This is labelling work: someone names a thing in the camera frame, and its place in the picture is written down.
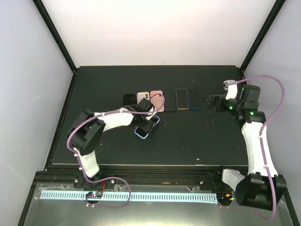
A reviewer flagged phone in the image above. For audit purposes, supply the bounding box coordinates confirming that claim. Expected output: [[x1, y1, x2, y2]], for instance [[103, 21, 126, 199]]
[[136, 92, 150, 103], [150, 90, 164, 112], [134, 120, 153, 139], [123, 94, 137, 106]]

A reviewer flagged blue smartphone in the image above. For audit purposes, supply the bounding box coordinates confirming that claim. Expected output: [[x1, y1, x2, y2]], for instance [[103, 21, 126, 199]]
[[188, 89, 202, 110]]

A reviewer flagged black smartphone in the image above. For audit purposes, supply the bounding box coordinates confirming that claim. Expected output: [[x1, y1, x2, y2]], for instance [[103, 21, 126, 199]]
[[164, 91, 177, 112], [175, 89, 189, 110]]

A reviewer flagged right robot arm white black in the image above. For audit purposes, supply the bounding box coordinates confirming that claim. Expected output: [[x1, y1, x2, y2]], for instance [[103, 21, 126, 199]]
[[204, 85, 286, 210]]

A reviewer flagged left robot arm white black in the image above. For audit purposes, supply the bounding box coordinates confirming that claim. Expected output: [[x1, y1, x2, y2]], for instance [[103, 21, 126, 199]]
[[66, 98, 164, 188]]

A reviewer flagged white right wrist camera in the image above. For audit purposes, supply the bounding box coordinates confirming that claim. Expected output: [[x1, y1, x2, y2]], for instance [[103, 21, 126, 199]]
[[223, 80, 238, 100]]

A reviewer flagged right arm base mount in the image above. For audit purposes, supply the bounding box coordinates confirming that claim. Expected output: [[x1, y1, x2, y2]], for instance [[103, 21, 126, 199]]
[[198, 175, 232, 192]]

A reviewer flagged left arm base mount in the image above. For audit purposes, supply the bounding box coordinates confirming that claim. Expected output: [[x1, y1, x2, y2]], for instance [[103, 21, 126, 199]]
[[74, 173, 117, 190]]

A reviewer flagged white slotted cable duct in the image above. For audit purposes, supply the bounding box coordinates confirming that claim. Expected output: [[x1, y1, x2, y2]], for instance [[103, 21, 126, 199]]
[[40, 190, 217, 204]]

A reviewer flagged right black frame post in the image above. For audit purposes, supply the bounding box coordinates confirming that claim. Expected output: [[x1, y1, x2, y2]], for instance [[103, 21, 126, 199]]
[[240, 0, 286, 73]]

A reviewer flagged black frame post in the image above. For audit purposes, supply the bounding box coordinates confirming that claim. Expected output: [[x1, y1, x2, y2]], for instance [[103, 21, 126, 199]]
[[33, 0, 77, 73], [240, 0, 286, 73]]

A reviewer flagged left black frame post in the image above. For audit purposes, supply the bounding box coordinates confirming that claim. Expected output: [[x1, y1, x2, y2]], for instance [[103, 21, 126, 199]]
[[33, 0, 77, 73]]

